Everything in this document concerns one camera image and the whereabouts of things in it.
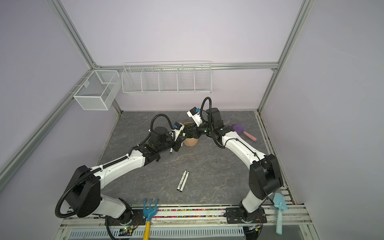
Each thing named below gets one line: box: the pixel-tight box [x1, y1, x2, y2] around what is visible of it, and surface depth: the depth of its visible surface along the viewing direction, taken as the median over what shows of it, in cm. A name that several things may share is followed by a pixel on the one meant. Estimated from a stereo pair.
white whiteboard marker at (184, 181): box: [179, 171, 190, 192], surface depth 86 cm
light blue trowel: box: [273, 193, 288, 236], surface depth 74 cm
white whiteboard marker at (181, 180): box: [176, 169, 187, 191], surface depth 86 cm
